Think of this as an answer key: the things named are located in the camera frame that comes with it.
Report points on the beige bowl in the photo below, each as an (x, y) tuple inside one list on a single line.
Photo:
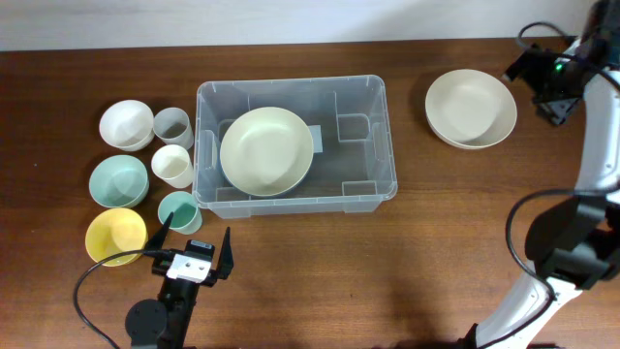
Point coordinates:
[(266, 139), (470, 109)]

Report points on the cream cup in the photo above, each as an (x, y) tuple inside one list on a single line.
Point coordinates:
[(172, 164)]

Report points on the white small bowl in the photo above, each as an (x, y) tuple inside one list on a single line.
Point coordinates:
[(127, 125)]

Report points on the mint green cup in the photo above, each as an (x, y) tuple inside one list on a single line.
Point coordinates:
[(186, 215)]

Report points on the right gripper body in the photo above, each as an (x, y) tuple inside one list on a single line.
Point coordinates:
[(553, 91)]

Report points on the blue plate bowl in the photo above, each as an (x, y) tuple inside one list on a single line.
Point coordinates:
[(268, 184)]

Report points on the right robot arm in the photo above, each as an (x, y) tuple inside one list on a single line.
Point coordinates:
[(575, 244)]

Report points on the clear plastic storage bin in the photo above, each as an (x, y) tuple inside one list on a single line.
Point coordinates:
[(354, 173)]

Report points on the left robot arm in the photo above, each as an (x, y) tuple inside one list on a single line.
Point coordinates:
[(164, 321)]

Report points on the yellow small bowl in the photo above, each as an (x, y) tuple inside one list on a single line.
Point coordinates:
[(114, 231)]

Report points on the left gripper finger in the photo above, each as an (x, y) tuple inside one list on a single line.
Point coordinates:
[(157, 240), (225, 262)]

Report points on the mint green small bowl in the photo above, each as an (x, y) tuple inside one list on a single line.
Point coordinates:
[(119, 181)]

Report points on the grey cup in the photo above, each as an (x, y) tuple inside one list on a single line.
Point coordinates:
[(172, 126)]

